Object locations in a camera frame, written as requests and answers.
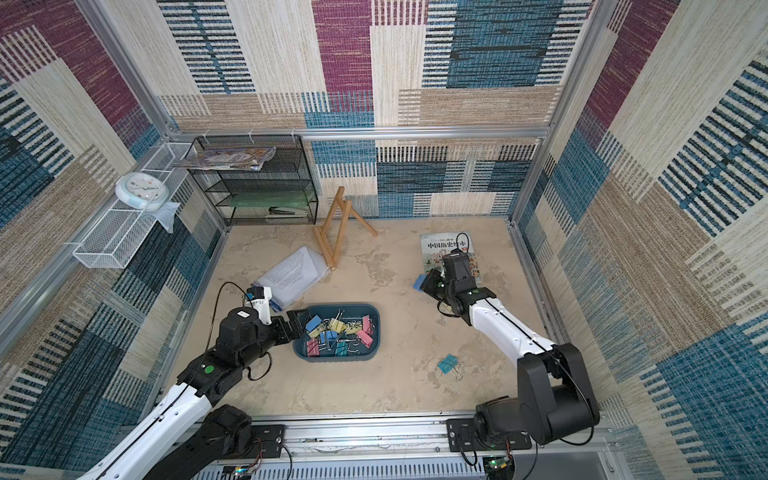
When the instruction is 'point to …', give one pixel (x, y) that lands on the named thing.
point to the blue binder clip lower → (328, 338)
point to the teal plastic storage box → (352, 311)
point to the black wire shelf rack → (288, 170)
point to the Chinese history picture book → (435, 245)
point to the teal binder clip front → (448, 363)
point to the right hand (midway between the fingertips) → (422, 276)
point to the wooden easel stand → (320, 231)
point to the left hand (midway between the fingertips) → (296, 312)
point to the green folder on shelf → (269, 199)
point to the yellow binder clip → (337, 325)
